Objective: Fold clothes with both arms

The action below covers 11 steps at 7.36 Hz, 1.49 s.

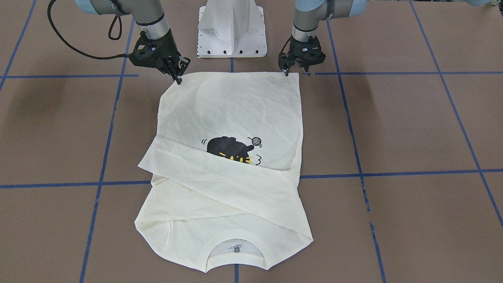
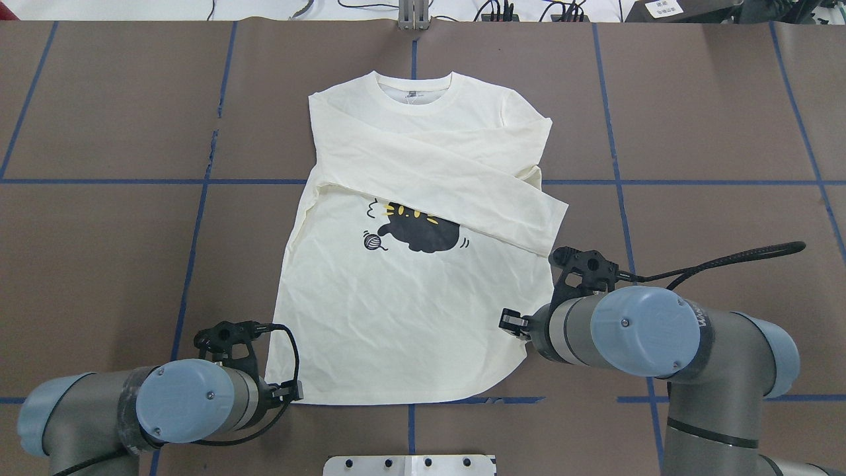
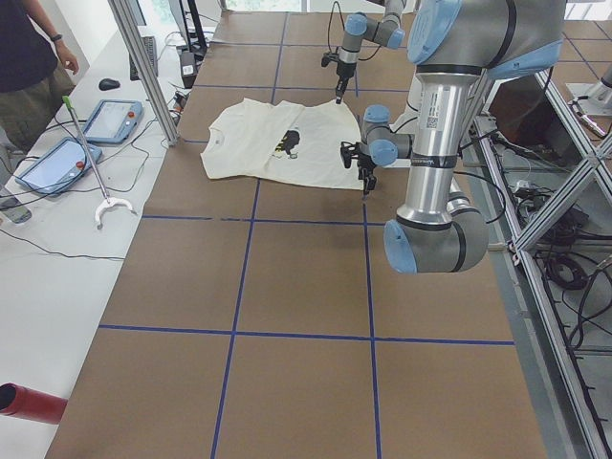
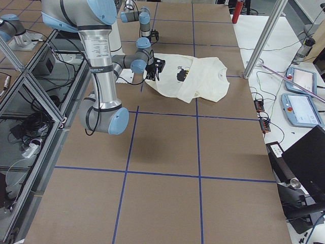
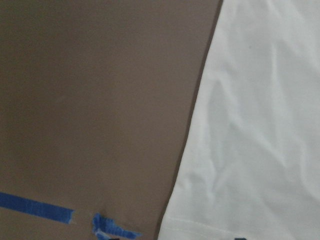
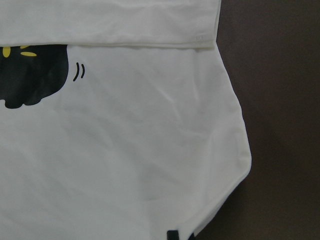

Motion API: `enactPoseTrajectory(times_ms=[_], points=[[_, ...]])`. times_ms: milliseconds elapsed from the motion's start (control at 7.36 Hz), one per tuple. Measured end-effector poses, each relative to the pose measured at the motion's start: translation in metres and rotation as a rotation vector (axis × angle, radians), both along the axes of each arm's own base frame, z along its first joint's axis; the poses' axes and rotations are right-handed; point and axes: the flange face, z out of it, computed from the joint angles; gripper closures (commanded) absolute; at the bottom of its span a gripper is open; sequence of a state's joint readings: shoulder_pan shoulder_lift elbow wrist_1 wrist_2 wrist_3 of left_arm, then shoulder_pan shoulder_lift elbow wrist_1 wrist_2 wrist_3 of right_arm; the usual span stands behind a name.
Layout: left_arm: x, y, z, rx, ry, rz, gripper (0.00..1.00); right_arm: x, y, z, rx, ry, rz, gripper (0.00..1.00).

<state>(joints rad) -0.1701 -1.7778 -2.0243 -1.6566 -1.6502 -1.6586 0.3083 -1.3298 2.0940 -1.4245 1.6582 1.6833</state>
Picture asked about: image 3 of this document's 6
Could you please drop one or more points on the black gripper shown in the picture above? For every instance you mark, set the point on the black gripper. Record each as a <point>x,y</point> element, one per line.
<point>365,164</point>
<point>342,70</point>

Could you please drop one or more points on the cream long-sleeve cat shirt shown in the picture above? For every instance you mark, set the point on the cream long-sleeve cat shirt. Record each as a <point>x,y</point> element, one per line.
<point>288,143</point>

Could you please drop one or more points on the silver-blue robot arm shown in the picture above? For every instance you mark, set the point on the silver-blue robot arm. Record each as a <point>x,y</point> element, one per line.
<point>452,44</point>
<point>387,32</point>

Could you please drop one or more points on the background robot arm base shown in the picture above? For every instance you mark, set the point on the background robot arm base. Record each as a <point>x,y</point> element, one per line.
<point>592,99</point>

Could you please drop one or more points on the black box with label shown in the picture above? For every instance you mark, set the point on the black box with label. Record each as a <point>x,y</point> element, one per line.
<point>188,68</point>

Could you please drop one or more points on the far blue teach pendant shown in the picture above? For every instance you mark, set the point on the far blue teach pendant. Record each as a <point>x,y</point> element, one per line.
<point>112,121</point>

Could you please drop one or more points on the blue teach pendant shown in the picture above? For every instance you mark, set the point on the blue teach pendant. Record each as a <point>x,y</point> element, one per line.
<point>56,170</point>
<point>112,121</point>

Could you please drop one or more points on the black computer mouse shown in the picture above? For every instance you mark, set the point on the black computer mouse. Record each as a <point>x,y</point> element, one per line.
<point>107,84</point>

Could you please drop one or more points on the reacher grabber stick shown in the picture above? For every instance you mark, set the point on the reacher grabber stick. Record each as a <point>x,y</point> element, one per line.
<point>107,200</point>

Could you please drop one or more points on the near blue teach pendant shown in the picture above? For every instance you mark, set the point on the near blue teach pendant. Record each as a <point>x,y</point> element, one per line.
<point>56,170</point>

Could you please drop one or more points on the person in dark shirt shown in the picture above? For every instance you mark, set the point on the person in dark shirt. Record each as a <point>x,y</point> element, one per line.
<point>35,63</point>

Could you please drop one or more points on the red cylinder bottle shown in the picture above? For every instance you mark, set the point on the red cylinder bottle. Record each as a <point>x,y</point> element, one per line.
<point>29,404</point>

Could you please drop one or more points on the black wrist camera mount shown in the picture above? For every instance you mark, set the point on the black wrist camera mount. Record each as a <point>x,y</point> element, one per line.
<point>349,152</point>
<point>328,58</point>

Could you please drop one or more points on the aluminium frame post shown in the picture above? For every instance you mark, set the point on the aluminium frame post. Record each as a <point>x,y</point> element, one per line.
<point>129,31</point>

